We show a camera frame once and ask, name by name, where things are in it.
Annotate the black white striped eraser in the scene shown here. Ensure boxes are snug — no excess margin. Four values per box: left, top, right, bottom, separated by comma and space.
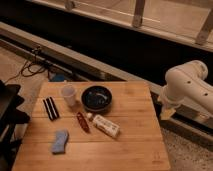
43, 97, 60, 121

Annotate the dark ceramic bowl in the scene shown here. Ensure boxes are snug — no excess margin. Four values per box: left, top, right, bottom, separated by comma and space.
81, 86, 112, 113

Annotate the white tube with cap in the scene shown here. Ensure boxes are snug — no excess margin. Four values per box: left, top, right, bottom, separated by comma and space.
87, 113, 120, 138

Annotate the black chair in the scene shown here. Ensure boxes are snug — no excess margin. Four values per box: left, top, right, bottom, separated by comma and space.
0, 80, 30, 171

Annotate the blue sponge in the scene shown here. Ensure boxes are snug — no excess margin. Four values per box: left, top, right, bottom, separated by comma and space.
51, 130, 69, 154

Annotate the blue object on floor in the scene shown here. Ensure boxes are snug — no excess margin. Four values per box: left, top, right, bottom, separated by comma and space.
49, 74, 65, 82

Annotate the white ceramic cup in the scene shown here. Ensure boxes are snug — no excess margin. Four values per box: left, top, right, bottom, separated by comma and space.
60, 85, 77, 107

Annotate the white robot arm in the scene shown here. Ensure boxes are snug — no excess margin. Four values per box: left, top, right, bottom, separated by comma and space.
158, 60, 213, 120

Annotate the black floor cable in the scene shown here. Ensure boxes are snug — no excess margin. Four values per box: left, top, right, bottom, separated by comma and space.
3, 49, 51, 84

